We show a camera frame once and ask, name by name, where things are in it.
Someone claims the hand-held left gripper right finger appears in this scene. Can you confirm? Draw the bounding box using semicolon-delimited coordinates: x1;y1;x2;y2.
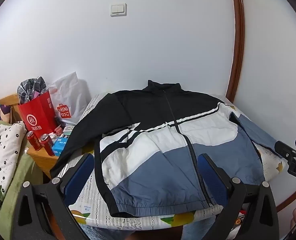
197;153;281;240

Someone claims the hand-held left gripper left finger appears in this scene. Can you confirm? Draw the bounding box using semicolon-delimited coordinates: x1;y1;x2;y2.
16;152;96;240

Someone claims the black white blue jacket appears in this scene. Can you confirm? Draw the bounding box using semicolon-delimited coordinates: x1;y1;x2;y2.
49;79;283;218

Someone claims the fruit print bed sheet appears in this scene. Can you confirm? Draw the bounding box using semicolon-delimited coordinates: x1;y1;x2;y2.
53;92;292;232

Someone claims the blue tissue box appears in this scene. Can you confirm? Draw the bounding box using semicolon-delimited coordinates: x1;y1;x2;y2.
53;137;70;157

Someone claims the wooden nightstand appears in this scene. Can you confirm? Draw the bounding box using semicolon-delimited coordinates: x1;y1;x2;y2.
26;140;63;180

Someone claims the red drink can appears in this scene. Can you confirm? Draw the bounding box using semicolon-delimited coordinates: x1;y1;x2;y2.
26;131;42;151
39;133;55;157

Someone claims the green blanket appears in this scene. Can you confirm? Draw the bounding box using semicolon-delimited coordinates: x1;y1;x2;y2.
0;120;43;233

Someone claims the red paper bag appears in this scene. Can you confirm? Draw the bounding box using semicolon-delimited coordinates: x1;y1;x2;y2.
18;90;58;137

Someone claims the white plastic bag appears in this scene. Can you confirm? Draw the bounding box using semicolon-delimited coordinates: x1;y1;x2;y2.
48;71;91;127

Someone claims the white floral quilt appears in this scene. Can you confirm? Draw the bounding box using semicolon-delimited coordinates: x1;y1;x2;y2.
0;121;28;220

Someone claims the checkered dark cloth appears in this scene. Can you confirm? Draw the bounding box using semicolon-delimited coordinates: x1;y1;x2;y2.
17;76;49;105

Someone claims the wooden headboard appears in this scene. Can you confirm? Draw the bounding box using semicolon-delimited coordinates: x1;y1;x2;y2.
0;93;22;125

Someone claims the brown wooden door frame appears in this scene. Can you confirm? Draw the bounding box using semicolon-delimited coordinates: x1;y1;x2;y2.
225;0;296;214

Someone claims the white wall light switch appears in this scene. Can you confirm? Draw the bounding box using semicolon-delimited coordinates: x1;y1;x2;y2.
110;3;127;17

